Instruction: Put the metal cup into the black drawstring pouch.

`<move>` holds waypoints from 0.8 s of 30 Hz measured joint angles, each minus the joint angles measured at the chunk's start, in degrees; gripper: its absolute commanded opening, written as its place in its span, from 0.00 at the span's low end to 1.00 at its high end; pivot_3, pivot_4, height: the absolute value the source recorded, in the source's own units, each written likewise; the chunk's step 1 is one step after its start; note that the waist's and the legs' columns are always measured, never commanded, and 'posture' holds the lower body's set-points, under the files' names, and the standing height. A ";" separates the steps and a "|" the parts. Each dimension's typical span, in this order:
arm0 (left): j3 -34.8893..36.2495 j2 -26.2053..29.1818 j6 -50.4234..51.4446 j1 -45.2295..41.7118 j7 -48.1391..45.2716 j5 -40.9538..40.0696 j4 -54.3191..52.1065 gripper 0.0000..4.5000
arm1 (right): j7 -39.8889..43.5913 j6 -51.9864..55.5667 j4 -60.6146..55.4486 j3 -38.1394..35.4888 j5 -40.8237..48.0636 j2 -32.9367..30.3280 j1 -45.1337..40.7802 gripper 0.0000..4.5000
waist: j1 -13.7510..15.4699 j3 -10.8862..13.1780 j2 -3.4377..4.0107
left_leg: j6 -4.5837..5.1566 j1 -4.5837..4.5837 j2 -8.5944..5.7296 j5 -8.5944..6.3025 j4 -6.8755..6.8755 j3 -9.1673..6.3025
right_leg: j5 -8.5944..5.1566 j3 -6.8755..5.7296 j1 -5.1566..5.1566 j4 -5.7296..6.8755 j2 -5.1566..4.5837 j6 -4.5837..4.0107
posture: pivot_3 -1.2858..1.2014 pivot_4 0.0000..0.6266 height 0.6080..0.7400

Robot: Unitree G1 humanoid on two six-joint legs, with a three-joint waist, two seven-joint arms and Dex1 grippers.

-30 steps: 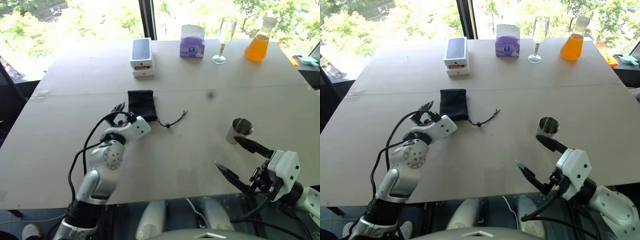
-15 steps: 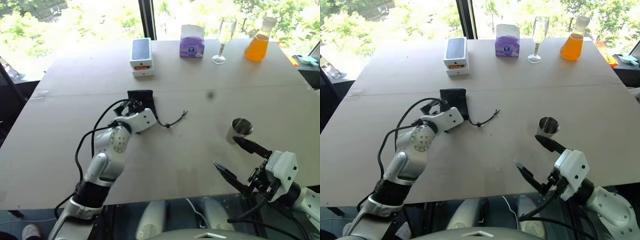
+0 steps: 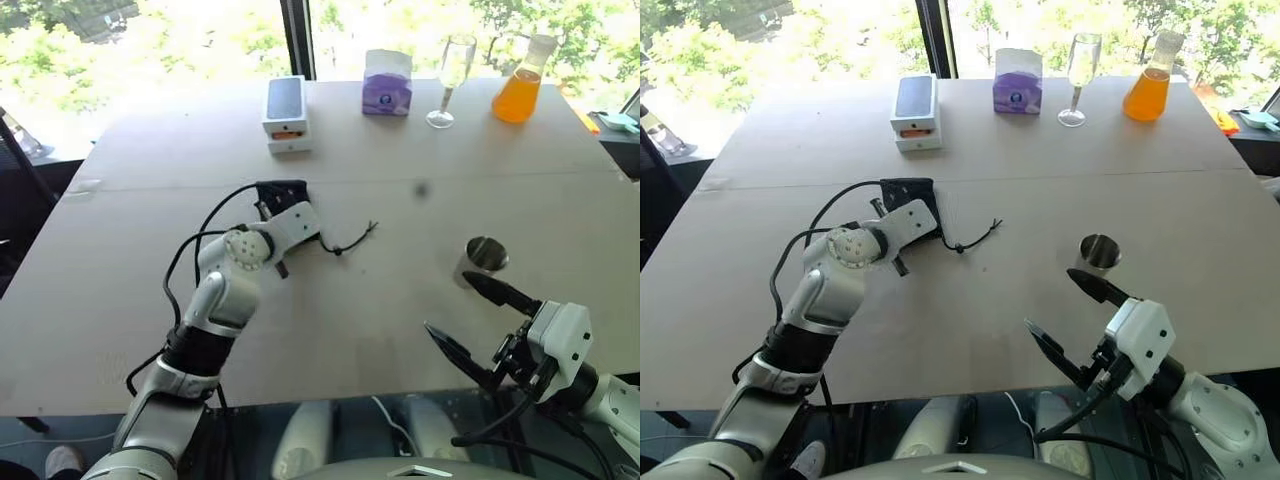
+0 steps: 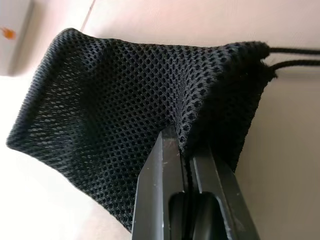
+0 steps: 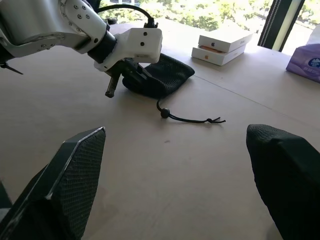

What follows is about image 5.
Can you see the dark window frame post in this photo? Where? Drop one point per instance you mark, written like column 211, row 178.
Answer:
column 280, row 22

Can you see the small dark round object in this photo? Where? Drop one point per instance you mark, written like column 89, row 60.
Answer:
column 112, row 21

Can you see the purple tissue box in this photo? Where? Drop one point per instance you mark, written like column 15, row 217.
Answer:
column 306, row 62

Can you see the white flat apple box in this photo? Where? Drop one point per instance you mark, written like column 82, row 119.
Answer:
column 215, row 56
column 222, row 41

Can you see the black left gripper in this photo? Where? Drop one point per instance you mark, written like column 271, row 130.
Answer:
column 126, row 68

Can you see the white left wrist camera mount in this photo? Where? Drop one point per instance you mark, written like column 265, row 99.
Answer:
column 142, row 41

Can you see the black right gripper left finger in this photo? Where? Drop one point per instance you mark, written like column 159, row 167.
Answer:
column 75, row 175

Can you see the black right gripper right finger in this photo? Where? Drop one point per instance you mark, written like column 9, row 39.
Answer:
column 287, row 175

